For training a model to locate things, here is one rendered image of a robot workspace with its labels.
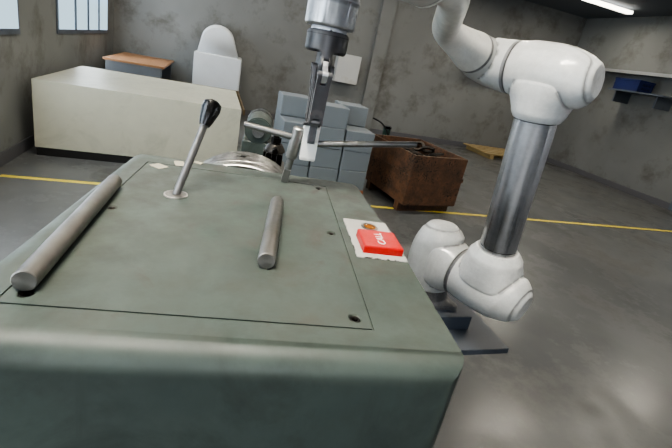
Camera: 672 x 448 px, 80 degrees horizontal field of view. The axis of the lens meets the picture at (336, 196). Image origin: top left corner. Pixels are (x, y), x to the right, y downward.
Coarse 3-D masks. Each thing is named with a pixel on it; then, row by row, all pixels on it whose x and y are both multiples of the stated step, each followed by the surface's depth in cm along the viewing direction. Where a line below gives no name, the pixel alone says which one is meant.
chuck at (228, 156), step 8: (232, 152) 102; (240, 152) 102; (248, 152) 103; (208, 160) 100; (216, 160) 97; (224, 160) 95; (232, 160) 95; (240, 160) 95; (248, 160) 96; (256, 160) 98; (264, 160) 101; (272, 168) 99; (280, 168) 105
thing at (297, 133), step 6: (294, 126) 76; (294, 132) 76; (300, 132) 76; (294, 138) 76; (300, 138) 76; (294, 144) 76; (288, 150) 77; (294, 150) 77; (288, 156) 78; (294, 156) 78; (288, 162) 78; (288, 168) 79; (282, 174) 80; (288, 174) 79; (282, 180) 80
